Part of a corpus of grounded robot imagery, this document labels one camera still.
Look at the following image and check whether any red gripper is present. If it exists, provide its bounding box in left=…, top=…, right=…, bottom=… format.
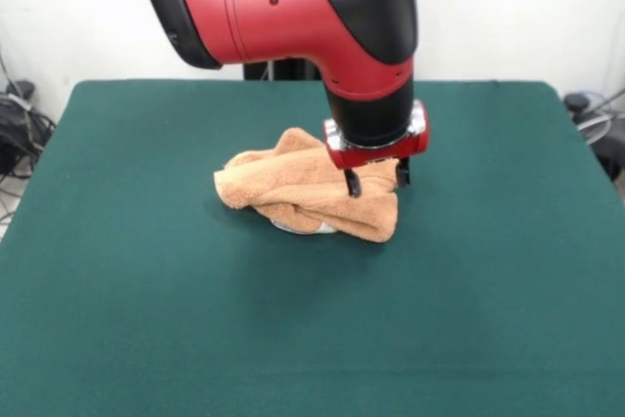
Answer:
left=322, top=100, right=433, bottom=199

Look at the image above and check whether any dark green table cloth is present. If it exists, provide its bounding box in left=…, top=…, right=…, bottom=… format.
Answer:
left=0, top=78, right=625, bottom=417

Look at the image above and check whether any black cable bundle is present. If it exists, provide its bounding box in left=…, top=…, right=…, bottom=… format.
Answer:
left=0, top=78, right=58, bottom=182

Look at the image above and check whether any orange terry towel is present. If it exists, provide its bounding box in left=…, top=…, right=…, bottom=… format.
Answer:
left=213, top=126, right=408, bottom=243

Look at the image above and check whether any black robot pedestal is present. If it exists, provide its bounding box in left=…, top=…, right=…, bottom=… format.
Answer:
left=242, top=60, right=324, bottom=81

